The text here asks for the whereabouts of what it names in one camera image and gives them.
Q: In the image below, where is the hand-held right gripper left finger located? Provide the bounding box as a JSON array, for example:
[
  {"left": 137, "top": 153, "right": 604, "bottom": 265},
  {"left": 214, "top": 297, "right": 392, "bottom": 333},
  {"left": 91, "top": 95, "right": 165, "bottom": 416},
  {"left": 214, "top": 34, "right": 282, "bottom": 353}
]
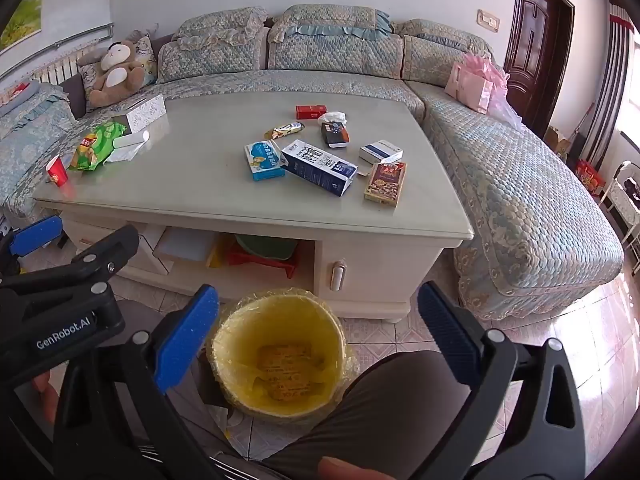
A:
[{"left": 52, "top": 284, "right": 221, "bottom": 480}]

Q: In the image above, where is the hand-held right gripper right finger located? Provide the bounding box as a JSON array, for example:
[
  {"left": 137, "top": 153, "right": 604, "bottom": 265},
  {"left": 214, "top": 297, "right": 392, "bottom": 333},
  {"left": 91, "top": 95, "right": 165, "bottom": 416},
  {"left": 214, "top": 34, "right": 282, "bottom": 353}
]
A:
[{"left": 416, "top": 281, "right": 586, "bottom": 480}]

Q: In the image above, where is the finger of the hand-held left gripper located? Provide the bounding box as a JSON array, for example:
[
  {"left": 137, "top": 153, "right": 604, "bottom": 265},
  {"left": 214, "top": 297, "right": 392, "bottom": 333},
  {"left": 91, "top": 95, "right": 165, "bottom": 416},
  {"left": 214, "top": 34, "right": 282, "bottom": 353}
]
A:
[
  {"left": 0, "top": 215, "right": 64, "bottom": 275},
  {"left": 0, "top": 225, "right": 141, "bottom": 297}
]

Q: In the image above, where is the yellow lined trash bin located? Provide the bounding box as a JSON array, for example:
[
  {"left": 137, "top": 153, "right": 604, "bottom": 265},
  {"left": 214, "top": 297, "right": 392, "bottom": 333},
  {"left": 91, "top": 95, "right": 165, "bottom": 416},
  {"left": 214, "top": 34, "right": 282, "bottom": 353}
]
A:
[{"left": 207, "top": 287, "right": 358, "bottom": 418}]

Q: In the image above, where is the playing card box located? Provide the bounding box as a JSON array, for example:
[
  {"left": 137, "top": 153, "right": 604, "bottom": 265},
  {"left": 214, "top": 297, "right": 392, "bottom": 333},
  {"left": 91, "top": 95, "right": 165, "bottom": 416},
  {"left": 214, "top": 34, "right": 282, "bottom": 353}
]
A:
[{"left": 363, "top": 161, "right": 408, "bottom": 209}]

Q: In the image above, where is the black printed box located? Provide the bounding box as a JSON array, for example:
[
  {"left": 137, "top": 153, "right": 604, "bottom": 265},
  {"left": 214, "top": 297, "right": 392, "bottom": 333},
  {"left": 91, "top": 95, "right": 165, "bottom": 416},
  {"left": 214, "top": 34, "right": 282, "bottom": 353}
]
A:
[{"left": 320, "top": 121, "right": 351, "bottom": 151}]

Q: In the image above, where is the person's left hand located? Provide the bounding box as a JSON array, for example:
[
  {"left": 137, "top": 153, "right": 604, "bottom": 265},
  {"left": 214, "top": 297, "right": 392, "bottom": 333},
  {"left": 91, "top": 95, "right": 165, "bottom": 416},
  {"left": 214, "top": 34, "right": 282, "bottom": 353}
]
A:
[{"left": 30, "top": 367, "right": 59, "bottom": 412}]

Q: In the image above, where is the red paper cup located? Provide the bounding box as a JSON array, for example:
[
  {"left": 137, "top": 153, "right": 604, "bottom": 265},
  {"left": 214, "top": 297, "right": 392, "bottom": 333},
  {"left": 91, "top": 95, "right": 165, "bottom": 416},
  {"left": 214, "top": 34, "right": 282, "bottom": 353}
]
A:
[{"left": 45, "top": 155, "right": 70, "bottom": 188}]

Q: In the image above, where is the red plastic stool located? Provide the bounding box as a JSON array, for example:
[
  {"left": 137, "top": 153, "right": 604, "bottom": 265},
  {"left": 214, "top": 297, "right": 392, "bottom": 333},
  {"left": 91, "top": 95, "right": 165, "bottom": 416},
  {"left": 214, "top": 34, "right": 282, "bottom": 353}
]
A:
[{"left": 225, "top": 247, "right": 301, "bottom": 278}]

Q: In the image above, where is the white tissue pack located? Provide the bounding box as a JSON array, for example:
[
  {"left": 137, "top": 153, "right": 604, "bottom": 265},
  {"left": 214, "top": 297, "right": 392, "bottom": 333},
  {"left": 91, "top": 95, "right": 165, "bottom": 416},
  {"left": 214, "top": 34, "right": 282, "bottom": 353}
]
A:
[{"left": 105, "top": 130, "right": 151, "bottom": 163}]

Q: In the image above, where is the green snack bag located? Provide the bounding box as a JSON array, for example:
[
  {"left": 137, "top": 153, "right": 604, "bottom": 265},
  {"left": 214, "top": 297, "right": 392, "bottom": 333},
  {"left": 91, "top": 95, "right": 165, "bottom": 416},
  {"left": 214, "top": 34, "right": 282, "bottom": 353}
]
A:
[{"left": 68, "top": 122, "right": 128, "bottom": 172}]

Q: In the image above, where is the person's leg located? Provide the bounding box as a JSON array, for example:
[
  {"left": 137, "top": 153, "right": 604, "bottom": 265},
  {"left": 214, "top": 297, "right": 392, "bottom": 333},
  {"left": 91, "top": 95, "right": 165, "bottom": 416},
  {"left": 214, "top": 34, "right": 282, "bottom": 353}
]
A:
[{"left": 260, "top": 350, "right": 471, "bottom": 480}]

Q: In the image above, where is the cream coffee table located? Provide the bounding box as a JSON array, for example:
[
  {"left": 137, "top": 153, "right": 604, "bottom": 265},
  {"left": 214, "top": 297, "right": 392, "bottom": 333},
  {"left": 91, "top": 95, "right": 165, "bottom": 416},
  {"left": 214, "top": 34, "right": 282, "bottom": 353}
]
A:
[{"left": 32, "top": 91, "right": 476, "bottom": 323}]

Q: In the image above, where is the green plastic basin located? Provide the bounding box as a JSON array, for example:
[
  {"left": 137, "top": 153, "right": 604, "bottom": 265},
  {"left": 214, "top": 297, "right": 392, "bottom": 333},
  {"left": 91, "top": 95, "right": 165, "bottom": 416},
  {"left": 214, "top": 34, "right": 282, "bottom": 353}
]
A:
[{"left": 235, "top": 234, "right": 299, "bottom": 261}]

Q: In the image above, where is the patterned white tissue box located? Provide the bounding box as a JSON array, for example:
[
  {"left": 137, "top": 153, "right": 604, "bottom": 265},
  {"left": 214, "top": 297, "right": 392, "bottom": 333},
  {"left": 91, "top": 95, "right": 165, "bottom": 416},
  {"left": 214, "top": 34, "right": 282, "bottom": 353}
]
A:
[{"left": 111, "top": 93, "right": 167, "bottom": 133}]

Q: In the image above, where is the dark purple cushion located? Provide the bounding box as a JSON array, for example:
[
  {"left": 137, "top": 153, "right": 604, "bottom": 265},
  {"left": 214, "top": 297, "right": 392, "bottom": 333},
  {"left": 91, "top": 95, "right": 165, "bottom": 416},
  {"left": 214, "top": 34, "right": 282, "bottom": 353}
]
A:
[{"left": 62, "top": 72, "right": 88, "bottom": 118}]

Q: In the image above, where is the white radiator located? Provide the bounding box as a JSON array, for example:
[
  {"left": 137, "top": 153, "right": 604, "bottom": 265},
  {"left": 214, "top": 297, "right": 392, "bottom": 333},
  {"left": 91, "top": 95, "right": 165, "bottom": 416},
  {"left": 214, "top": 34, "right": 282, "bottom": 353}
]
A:
[{"left": 32, "top": 52, "right": 81, "bottom": 86}]

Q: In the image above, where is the brown teddy bear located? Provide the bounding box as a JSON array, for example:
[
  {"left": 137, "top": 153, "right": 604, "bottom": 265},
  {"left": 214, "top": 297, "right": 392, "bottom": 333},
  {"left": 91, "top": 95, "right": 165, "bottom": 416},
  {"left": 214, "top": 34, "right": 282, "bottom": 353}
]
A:
[{"left": 86, "top": 40, "right": 147, "bottom": 108}]

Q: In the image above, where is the blue white flat box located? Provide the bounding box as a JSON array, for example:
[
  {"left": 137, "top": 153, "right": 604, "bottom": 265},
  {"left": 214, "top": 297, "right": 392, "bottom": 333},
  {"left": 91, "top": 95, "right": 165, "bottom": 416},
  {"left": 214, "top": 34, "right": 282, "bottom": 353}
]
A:
[{"left": 244, "top": 139, "right": 287, "bottom": 182}]

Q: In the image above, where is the small white blue box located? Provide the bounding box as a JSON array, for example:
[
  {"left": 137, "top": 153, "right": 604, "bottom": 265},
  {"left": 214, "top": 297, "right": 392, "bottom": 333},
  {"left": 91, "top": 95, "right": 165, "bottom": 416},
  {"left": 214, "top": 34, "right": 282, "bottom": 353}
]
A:
[{"left": 359, "top": 139, "right": 405, "bottom": 165}]

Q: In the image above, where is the printed white pillow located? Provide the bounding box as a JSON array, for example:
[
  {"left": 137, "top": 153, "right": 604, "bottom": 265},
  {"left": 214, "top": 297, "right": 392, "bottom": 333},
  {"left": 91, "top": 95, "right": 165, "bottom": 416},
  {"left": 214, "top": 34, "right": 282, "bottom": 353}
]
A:
[{"left": 127, "top": 35, "right": 160, "bottom": 86}]

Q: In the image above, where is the blue white milk carton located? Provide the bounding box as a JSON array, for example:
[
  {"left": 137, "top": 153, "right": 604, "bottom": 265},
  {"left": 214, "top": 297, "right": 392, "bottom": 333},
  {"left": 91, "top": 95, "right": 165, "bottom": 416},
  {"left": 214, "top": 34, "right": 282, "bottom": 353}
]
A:
[{"left": 280, "top": 139, "right": 359, "bottom": 197}]

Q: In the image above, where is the red gift box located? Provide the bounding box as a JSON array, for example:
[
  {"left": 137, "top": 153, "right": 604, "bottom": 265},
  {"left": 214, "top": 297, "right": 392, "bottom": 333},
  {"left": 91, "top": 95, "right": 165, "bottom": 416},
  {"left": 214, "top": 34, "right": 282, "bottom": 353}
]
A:
[{"left": 575, "top": 159, "right": 607, "bottom": 196}]

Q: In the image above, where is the yellow black snack wrapper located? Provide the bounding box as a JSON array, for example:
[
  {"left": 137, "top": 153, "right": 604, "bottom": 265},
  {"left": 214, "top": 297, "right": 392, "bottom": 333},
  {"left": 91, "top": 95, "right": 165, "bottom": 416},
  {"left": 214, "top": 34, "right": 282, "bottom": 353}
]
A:
[{"left": 264, "top": 121, "right": 306, "bottom": 142}]

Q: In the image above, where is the cardboard box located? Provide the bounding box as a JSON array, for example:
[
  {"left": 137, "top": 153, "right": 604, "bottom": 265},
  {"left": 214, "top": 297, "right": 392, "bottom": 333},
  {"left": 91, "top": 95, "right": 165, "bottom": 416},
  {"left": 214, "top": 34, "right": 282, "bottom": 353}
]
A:
[{"left": 544, "top": 126, "right": 571, "bottom": 161}]

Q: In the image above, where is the white metal rack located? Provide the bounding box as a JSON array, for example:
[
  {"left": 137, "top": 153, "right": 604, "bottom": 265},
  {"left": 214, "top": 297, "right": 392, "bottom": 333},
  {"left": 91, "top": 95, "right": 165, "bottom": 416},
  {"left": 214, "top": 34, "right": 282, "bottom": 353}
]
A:
[{"left": 600, "top": 160, "right": 640, "bottom": 273}]

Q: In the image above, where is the pink plastic bag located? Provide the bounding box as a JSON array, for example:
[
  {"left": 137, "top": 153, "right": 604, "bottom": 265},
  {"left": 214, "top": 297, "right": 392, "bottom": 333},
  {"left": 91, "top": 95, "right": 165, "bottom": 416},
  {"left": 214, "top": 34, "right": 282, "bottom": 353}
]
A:
[{"left": 492, "top": 72, "right": 526, "bottom": 131}]

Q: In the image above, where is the pink gift bag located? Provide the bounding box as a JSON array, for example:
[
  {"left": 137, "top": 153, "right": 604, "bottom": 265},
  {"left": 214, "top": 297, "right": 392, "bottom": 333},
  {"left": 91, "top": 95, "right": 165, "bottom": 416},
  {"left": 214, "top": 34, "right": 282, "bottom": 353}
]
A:
[{"left": 445, "top": 52, "right": 506, "bottom": 113}]

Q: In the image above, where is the broom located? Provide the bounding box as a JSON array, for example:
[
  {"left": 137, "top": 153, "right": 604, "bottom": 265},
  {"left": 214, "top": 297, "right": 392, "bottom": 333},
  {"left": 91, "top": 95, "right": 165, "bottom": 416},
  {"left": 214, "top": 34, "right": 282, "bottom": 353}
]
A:
[{"left": 570, "top": 102, "right": 596, "bottom": 148}]

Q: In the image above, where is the dark wooden door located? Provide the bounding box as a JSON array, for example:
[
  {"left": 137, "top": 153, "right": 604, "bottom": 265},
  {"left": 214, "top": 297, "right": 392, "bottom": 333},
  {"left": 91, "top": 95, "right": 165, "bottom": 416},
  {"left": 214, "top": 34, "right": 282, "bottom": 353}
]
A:
[{"left": 502, "top": 0, "right": 576, "bottom": 138}]

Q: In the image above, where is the striped curtain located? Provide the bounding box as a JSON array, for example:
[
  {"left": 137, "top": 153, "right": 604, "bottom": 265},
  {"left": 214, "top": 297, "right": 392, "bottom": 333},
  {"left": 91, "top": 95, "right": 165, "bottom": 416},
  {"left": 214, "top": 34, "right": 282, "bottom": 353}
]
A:
[{"left": 582, "top": 4, "right": 638, "bottom": 176}]

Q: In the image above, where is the metal wall pipe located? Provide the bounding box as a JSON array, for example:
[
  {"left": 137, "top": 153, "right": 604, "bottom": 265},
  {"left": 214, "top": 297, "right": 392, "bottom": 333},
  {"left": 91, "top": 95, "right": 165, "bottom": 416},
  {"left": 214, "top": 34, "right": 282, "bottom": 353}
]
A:
[{"left": 0, "top": 22, "right": 113, "bottom": 81}]

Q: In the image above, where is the wall poster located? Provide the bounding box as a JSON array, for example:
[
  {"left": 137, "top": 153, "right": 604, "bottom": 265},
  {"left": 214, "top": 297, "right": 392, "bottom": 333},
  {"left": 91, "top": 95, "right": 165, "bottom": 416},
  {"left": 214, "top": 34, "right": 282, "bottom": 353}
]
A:
[{"left": 0, "top": 0, "right": 46, "bottom": 53}]

